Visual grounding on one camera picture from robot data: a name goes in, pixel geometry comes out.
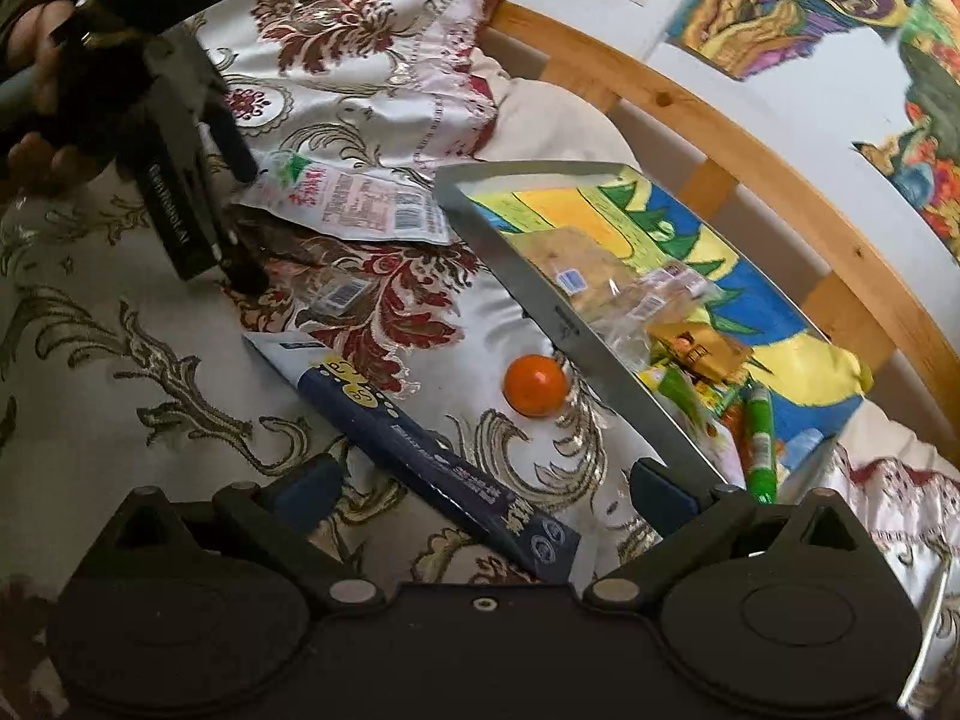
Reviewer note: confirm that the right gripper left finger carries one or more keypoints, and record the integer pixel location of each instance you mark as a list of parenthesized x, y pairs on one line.
[(272, 525)]

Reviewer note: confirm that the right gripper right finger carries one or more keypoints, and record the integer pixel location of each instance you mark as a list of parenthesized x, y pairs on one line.
[(693, 521)]

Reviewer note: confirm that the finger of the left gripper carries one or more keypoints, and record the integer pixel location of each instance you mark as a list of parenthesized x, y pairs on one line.
[(239, 264), (221, 124)]

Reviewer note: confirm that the yellow green biscuit packet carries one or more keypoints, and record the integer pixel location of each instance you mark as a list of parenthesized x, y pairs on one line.
[(696, 404)]

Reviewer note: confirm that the white pink snack bag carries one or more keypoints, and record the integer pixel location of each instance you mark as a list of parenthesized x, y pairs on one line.
[(347, 205)]

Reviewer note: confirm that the gold foil snack packet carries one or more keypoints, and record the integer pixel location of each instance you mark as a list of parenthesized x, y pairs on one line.
[(702, 350)]

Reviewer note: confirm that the blue white snack box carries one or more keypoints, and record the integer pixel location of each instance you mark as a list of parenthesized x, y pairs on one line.
[(501, 519)]

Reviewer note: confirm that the small orange mandarin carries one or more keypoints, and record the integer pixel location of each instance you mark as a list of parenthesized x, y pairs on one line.
[(535, 386)]

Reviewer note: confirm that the clear brown pastry packet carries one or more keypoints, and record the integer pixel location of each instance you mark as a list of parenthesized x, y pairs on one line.
[(667, 294)]

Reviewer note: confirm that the beige cracker snack bag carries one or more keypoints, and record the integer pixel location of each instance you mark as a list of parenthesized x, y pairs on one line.
[(585, 273)]

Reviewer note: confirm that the person's left hand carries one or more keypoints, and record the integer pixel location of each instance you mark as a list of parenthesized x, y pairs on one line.
[(33, 165)]

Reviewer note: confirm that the grey metal tray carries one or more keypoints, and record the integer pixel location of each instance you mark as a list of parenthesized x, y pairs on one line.
[(600, 359)]

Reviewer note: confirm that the floral satin bed cover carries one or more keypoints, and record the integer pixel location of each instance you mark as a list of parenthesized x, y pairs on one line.
[(130, 398)]

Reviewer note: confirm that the dinosaur drawing tray liner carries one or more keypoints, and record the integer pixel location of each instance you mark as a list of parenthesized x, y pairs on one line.
[(687, 314)]

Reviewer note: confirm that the cream pillow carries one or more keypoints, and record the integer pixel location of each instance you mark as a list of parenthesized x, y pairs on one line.
[(538, 121)]

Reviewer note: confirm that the landscape painting torn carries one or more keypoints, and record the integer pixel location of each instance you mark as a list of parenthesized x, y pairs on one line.
[(922, 162)]

